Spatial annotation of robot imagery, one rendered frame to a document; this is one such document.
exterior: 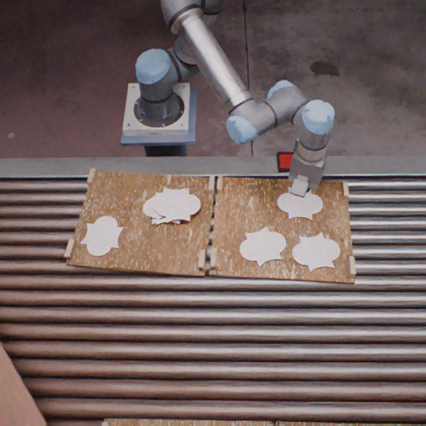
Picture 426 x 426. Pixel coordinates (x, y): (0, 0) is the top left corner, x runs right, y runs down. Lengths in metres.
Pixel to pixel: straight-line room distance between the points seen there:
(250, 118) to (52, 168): 0.79
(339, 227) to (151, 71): 0.78
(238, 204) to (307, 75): 1.97
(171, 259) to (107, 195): 0.32
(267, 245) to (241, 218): 0.12
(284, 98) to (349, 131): 1.82
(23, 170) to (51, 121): 1.50
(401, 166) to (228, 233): 0.63
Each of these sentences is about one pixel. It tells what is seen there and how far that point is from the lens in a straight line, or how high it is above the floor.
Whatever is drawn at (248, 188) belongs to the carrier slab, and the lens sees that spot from 1.54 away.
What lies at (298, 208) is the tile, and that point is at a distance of 1.50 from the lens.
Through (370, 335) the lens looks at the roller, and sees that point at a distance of 1.38.
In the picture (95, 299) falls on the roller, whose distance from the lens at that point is 1.42.
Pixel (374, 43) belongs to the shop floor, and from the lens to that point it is 3.71.
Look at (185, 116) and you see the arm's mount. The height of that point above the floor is 0.90.
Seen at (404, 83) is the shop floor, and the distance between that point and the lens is 3.45.
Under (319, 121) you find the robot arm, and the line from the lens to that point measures 1.18.
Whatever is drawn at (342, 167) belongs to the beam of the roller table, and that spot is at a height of 0.91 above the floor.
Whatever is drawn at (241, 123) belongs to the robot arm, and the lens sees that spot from 1.18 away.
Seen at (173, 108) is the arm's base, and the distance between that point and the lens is 1.77.
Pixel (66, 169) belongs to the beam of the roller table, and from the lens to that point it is 1.70.
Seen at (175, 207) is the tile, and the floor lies 0.97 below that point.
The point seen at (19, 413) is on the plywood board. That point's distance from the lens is 1.25.
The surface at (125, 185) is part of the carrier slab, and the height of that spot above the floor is 0.94.
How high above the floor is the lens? 2.18
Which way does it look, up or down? 57 degrees down
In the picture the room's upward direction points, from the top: 4 degrees counter-clockwise
